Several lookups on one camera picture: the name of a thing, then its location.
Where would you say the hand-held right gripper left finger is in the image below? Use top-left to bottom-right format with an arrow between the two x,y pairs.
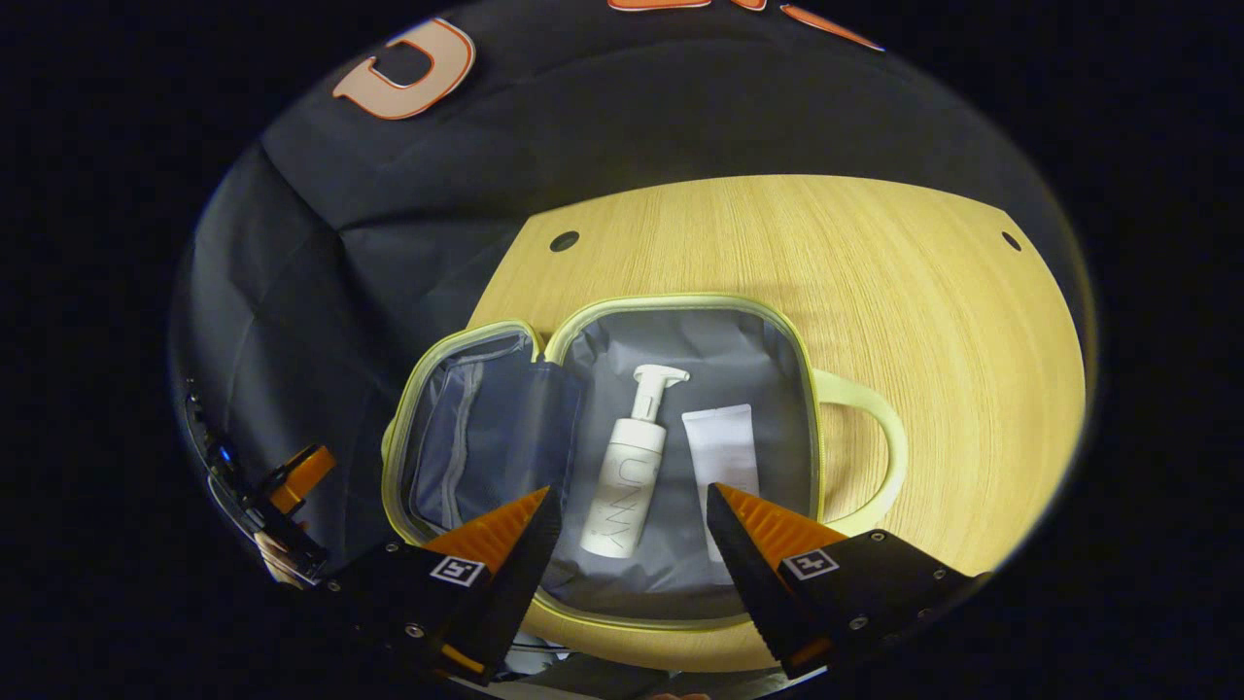
326,485 -> 564,687

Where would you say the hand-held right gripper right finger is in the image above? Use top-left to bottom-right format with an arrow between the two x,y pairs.
705,483 -> 991,681

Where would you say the white squeeze tube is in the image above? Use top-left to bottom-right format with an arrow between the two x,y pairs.
681,403 -> 762,564

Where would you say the white pump bottle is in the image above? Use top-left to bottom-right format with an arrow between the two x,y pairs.
579,364 -> 692,561

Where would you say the cream yellow suitcase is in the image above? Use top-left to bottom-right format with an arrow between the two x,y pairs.
380,293 -> 909,634

